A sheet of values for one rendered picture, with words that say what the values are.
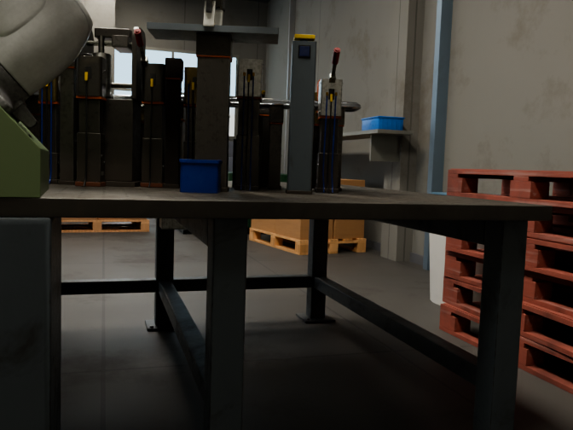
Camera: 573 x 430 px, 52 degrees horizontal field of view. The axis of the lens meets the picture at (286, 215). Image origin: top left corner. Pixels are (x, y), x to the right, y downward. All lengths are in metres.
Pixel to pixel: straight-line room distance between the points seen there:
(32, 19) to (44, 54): 0.07
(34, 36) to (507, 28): 3.45
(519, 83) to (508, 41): 0.32
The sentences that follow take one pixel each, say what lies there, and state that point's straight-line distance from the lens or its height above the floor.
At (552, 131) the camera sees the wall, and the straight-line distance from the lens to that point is 3.86.
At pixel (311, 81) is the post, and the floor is 1.03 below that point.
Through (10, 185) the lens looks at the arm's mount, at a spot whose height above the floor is 0.72.
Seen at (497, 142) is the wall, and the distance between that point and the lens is 4.26.
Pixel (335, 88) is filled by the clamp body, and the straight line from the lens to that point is 1.90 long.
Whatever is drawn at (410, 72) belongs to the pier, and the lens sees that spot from 5.16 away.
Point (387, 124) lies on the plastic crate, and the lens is 4.88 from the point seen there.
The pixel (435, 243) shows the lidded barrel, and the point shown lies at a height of 0.36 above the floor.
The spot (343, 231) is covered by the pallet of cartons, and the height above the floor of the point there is 0.20.
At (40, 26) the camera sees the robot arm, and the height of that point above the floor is 1.05.
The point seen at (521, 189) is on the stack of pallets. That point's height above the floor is 0.72.
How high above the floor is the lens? 0.78
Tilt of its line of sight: 5 degrees down
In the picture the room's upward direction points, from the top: 2 degrees clockwise
